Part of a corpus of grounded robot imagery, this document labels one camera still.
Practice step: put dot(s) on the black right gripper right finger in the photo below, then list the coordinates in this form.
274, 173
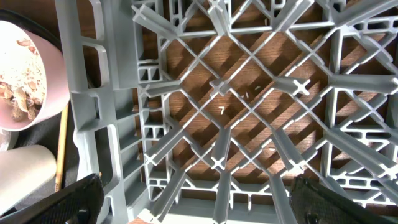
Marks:
312, 203

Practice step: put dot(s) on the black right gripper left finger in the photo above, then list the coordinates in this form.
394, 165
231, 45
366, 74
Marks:
80, 202

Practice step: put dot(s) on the white paper cup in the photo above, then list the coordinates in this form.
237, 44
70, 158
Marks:
23, 170

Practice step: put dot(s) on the pink bowl with food scraps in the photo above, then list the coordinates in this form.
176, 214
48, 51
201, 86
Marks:
34, 84

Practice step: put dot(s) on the grey plastic dishwasher rack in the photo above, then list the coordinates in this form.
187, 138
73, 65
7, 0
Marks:
206, 111

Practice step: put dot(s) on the wooden chopstick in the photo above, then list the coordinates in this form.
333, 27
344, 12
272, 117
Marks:
62, 137

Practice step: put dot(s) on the round black tray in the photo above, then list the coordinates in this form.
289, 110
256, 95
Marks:
46, 132

